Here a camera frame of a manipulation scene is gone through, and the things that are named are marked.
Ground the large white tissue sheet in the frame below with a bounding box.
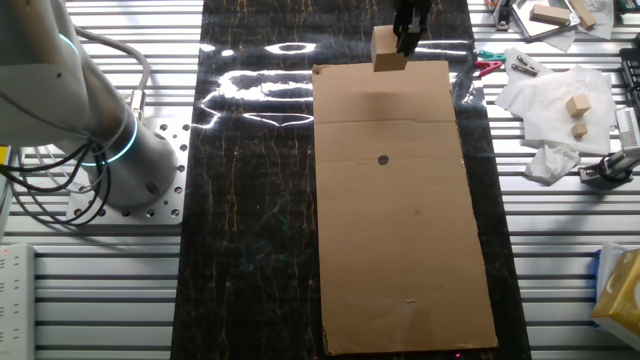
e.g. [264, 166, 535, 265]
[494, 47, 619, 156]

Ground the black keyboard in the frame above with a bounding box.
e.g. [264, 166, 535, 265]
[618, 47, 640, 109]

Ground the long wooden block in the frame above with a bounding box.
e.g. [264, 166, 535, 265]
[568, 0, 599, 30]

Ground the white paper piece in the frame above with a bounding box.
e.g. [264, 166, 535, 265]
[544, 27, 579, 54]

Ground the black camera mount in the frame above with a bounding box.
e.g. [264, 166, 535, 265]
[578, 147, 640, 190]

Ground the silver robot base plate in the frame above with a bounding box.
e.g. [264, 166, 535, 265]
[65, 117, 192, 226]

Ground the yellow tissue box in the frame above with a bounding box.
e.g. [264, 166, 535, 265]
[589, 248, 640, 336]

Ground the red clothespin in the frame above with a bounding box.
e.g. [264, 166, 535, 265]
[473, 59, 505, 78]

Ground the white pulled tissue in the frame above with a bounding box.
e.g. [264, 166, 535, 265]
[597, 241, 629, 301]

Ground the white power strip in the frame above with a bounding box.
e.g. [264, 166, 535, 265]
[0, 242, 36, 360]

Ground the brown cardboard sheet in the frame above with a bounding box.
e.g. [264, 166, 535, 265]
[310, 59, 500, 357]

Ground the white tissue wad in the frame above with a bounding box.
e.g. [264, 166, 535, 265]
[579, 0, 615, 41]

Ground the rectangular wooden block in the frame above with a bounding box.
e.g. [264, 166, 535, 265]
[528, 3, 572, 27]

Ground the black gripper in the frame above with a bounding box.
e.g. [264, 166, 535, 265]
[392, 0, 434, 59]

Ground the metal tray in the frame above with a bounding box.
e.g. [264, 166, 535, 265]
[510, 0, 582, 42]

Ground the crumpled white tissue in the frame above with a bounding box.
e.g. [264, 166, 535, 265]
[523, 143, 582, 185]

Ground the medium wooden cube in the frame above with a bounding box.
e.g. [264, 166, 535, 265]
[564, 93, 593, 119]

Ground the large wooden cube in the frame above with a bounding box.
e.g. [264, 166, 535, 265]
[370, 24, 409, 74]

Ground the grey base cable with connector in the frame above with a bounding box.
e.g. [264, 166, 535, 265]
[74, 27, 152, 124]

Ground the black base cable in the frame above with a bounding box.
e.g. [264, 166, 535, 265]
[4, 144, 112, 227]

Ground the black marble pattern mat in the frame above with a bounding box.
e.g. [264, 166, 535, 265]
[169, 0, 532, 360]

